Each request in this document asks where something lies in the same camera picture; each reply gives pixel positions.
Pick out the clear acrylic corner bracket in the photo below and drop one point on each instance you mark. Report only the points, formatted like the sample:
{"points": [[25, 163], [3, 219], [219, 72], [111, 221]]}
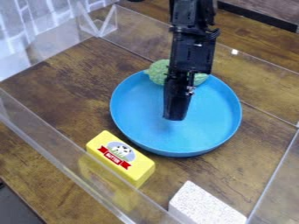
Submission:
{"points": [[98, 22]]}

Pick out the white speckled foam block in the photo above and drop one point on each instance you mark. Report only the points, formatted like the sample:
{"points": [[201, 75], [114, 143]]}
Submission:
{"points": [[194, 206]]}

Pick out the clear acrylic enclosure wall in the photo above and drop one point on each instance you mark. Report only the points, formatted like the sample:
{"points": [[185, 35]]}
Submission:
{"points": [[54, 108]]}

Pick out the white sheer curtain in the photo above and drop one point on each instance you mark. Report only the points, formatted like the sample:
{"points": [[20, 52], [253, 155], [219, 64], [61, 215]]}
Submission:
{"points": [[39, 28]]}

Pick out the green bitter gourd toy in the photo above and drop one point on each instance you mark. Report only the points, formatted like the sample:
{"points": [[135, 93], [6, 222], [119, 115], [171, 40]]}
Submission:
{"points": [[158, 71]]}

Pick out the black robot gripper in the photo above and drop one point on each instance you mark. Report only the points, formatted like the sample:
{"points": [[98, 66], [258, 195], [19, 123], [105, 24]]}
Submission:
{"points": [[194, 41]]}

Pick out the yellow butter block toy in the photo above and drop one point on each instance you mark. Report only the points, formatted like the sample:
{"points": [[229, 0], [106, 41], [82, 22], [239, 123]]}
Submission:
{"points": [[131, 164]]}

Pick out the blue round tray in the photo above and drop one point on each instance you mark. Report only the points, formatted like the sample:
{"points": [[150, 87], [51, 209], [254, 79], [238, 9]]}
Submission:
{"points": [[211, 123]]}

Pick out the black baseboard strip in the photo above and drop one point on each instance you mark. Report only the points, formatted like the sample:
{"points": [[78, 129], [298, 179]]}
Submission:
{"points": [[279, 13]]}

